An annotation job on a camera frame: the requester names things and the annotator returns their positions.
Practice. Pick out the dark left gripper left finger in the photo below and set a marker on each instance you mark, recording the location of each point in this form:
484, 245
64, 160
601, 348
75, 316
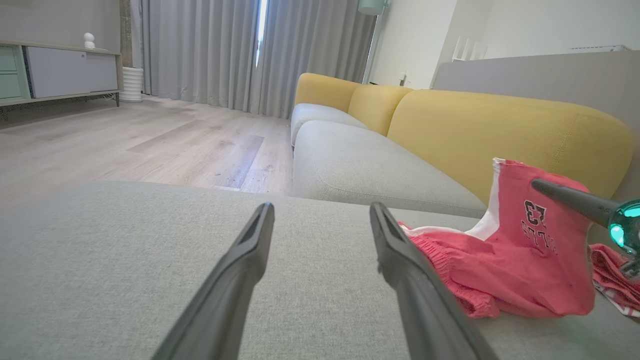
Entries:
230, 290

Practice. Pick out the small yellow sofa backrest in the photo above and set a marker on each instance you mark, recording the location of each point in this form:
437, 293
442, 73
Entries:
322, 90

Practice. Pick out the red jersey with white trim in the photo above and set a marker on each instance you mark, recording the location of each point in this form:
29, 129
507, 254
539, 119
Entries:
617, 280

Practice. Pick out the grey curtain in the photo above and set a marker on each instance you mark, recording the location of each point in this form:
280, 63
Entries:
315, 50
200, 50

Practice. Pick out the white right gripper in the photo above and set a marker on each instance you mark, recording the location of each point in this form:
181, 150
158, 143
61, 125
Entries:
629, 225

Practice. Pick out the floor lamp with teal shade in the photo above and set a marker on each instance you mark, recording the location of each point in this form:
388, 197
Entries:
372, 6

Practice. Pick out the white wall socket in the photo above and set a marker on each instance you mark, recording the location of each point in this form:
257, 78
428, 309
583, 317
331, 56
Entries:
403, 79

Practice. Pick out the white flat device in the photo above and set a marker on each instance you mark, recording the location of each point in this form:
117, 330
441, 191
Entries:
600, 49

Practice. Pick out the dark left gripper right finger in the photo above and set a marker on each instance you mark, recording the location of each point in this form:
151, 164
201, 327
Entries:
420, 290

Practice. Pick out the medium yellow sofa backrest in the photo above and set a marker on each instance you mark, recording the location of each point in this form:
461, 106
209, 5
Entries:
377, 105

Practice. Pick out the large grey sofa seat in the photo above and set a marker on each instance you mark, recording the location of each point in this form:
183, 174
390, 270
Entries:
125, 260

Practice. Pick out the low grey media cabinet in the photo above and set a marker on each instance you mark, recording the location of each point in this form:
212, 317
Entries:
65, 72

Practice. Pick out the large yellow sofa backrest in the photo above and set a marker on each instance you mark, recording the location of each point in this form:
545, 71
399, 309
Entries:
490, 130

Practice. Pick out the white upright slatted object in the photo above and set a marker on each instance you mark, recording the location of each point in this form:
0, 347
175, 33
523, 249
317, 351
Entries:
470, 50

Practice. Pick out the red shorts with white stripe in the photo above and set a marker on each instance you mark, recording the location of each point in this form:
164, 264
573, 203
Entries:
525, 270

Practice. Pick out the white ribbed cylinder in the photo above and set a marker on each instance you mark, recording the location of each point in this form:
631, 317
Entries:
132, 85

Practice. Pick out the grey sofa seat cushion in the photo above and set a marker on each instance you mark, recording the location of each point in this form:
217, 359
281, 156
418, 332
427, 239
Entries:
360, 165
320, 116

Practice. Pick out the small white figurine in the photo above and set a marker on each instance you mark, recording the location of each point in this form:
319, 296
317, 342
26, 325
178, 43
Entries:
89, 41

